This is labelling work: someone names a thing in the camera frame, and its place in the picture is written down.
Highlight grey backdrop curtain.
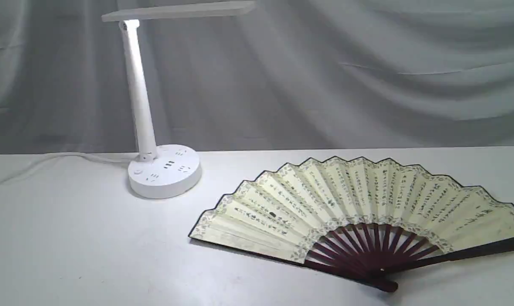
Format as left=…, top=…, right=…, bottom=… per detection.
left=0, top=0, right=514, bottom=154

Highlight folding paper fan dark ribs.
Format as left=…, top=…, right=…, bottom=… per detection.
left=188, top=156, right=514, bottom=292

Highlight white desk lamp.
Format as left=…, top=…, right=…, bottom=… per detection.
left=102, top=0, right=255, bottom=199

